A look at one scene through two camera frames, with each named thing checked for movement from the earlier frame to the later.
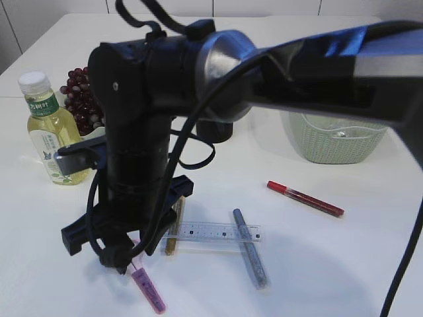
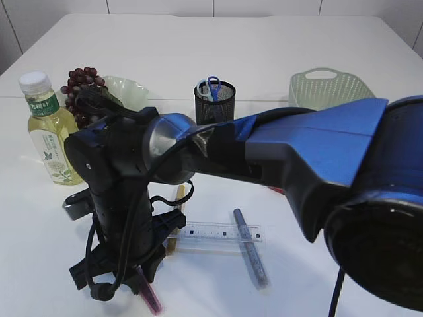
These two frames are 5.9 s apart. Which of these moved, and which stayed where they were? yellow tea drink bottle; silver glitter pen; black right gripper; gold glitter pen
Moved: black right gripper
Stayed: gold glitter pen; silver glitter pen; yellow tea drink bottle
